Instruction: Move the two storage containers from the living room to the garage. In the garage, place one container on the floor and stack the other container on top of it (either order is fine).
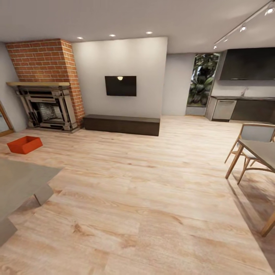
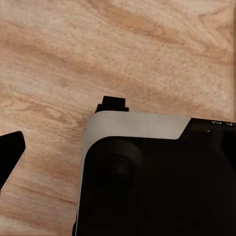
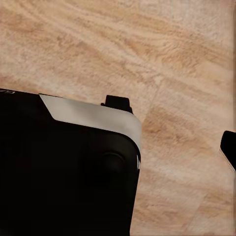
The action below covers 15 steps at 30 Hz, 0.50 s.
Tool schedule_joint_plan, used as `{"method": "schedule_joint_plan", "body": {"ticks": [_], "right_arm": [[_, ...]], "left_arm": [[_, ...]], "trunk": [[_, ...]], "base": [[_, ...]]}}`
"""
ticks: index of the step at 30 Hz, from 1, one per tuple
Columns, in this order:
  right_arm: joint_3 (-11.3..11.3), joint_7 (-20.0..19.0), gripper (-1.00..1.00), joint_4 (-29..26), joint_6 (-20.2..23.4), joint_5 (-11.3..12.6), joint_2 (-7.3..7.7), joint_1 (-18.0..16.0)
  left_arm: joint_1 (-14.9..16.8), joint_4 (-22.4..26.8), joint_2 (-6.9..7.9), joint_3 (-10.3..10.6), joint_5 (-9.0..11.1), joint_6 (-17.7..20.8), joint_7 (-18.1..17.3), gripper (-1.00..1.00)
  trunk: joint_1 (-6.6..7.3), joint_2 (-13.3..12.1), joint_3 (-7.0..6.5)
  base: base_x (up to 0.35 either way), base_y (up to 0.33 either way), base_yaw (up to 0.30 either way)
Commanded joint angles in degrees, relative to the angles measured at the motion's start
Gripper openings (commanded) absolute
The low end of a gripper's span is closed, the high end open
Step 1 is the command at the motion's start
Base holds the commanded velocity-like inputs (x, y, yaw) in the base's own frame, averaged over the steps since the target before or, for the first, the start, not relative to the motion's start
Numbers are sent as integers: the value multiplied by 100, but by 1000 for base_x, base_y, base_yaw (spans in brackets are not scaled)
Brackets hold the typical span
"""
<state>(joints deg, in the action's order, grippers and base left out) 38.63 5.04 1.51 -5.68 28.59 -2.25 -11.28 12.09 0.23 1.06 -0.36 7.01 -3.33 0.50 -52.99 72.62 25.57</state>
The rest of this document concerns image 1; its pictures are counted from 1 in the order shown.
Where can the breakfast table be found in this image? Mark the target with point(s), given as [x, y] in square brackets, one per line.
[265, 152]

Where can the wood fireplace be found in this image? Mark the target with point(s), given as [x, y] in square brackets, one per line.
[49, 108]

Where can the storage box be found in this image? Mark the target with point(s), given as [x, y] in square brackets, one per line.
[25, 145]

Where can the dishwasher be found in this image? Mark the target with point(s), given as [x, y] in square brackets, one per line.
[223, 110]

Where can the straight chair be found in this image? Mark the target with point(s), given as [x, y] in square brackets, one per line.
[253, 132]

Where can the fixed window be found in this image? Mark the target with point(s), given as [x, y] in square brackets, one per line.
[203, 75]

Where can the coffee table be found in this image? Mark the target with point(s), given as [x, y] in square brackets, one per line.
[18, 182]

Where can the wall mounted tv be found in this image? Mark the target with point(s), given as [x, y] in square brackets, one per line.
[120, 85]

